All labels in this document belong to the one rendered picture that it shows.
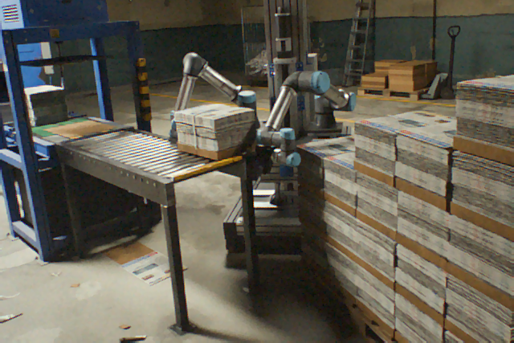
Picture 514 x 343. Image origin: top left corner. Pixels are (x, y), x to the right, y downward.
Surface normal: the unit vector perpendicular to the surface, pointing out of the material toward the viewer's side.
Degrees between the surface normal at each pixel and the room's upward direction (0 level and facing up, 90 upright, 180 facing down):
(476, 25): 90
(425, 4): 90
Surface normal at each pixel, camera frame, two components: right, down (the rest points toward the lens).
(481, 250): -0.91, 0.15
